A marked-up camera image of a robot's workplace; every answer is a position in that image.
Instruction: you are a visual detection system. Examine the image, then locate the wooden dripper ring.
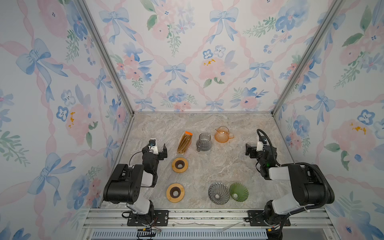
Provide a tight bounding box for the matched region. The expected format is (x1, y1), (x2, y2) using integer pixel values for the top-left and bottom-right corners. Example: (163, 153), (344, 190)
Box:
(165, 182), (186, 204)
(171, 156), (190, 174)

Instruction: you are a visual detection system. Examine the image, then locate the coffee filter pack orange clip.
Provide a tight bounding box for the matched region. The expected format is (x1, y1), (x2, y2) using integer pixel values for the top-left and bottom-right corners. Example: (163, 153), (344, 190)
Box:
(177, 131), (193, 155)

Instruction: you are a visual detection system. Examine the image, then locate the orange glass carafe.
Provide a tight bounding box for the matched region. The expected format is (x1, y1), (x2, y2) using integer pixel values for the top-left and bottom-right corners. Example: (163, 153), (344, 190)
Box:
(215, 126), (234, 143)

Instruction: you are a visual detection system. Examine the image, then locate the green glass dripper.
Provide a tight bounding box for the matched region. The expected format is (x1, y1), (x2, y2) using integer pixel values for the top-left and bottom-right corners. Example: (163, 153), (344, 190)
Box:
(229, 183), (249, 202)

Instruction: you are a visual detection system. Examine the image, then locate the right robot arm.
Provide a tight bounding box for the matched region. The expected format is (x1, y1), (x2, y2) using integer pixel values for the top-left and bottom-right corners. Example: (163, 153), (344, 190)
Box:
(245, 142), (335, 226)

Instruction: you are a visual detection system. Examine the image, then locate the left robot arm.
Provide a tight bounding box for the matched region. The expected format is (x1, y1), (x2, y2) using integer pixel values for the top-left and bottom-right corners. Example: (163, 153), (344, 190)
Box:
(103, 139), (168, 226)

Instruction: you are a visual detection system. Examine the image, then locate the grey glass dripper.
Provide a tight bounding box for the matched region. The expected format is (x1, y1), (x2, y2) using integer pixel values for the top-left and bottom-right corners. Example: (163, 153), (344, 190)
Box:
(208, 182), (230, 205)

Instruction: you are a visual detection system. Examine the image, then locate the grey glass carafe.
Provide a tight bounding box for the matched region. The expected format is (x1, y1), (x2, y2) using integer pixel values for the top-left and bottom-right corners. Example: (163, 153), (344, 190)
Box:
(196, 133), (212, 152)

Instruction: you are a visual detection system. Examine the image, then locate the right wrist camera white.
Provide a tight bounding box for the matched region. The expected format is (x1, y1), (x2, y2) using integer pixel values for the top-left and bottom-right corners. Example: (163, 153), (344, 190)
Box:
(257, 136), (268, 152)

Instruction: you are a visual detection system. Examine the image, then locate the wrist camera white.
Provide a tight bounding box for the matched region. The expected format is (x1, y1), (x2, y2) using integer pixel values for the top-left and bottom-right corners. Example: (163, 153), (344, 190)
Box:
(149, 139), (159, 155)
(257, 136), (268, 152)

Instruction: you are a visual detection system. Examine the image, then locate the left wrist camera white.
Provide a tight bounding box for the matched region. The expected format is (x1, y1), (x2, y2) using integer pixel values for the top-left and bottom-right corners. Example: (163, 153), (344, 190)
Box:
(149, 139), (159, 155)

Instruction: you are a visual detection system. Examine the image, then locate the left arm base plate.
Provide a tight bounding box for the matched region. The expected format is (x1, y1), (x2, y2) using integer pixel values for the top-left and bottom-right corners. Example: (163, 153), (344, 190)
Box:
(122, 210), (170, 227)

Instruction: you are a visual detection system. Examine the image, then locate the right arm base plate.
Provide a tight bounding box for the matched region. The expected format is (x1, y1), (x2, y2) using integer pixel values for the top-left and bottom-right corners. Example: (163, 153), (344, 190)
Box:
(244, 210), (285, 227)

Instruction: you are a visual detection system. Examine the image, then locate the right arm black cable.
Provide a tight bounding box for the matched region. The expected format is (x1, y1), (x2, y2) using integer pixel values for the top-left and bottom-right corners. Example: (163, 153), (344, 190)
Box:
(256, 128), (336, 238)

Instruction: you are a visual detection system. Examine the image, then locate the aluminium front rail frame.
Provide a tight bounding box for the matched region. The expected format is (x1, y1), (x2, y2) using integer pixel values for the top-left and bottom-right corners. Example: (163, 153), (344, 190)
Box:
(78, 208), (340, 240)

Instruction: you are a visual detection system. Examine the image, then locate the left corner aluminium post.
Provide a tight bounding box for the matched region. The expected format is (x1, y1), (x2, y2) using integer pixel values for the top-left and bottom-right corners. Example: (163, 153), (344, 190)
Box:
(73, 0), (135, 117)

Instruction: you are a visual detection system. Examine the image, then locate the corner aluminium post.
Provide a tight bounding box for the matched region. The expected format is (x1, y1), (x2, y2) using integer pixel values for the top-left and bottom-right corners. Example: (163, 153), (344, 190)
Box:
(73, 0), (135, 117)
(271, 0), (346, 117)

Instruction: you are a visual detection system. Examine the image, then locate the right corner aluminium post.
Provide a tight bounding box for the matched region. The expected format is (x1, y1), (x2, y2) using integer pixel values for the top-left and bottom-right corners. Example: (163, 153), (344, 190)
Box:
(271, 0), (346, 117)

